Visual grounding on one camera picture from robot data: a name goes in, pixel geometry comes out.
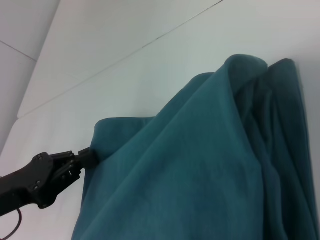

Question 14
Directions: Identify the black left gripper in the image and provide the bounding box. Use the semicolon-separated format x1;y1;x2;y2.
0;147;100;217

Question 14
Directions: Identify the teal blue printed t-shirt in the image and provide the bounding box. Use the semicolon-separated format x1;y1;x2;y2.
71;54;320;240

